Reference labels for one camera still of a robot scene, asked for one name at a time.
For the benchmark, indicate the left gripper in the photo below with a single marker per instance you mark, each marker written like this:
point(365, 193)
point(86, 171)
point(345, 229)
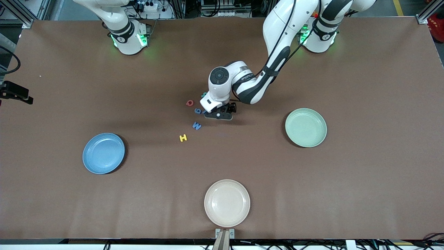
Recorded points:
point(231, 106)

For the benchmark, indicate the blue foam uppercase M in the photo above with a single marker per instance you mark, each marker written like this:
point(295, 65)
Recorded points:
point(196, 126)

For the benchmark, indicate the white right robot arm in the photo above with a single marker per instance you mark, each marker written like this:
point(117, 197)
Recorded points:
point(126, 41)

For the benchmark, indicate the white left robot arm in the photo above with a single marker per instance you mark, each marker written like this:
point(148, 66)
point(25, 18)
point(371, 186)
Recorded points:
point(277, 31)

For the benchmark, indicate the green plate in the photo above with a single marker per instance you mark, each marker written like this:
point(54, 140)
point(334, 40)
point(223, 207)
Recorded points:
point(306, 127)

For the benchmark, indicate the beige plate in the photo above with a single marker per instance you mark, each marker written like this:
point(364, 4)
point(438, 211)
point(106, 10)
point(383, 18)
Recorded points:
point(227, 203)

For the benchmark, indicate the blue plate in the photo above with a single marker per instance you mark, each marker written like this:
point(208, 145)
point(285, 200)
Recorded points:
point(103, 153)

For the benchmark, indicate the blue foam letter g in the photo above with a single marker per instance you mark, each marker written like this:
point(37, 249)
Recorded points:
point(197, 111)

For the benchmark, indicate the red foam letter Q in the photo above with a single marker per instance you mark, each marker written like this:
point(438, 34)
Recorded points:
point(189, 103)

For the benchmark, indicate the yellow foam letter H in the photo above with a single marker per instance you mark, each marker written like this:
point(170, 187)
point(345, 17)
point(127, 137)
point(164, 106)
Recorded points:
point(183, 138)

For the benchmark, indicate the white power strip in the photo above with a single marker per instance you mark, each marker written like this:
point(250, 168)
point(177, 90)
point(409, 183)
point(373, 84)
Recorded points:
point(147, 6)

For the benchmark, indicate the red object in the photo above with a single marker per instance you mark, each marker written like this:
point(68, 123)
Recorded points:
point(436, 24)

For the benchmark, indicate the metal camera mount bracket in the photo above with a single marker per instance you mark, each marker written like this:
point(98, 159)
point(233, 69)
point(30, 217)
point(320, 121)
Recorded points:
point(224, 236)

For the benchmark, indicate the aluminium frame profile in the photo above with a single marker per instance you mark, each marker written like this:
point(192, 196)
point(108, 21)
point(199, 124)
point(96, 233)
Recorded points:
point(428, 12)
point(24, 17)

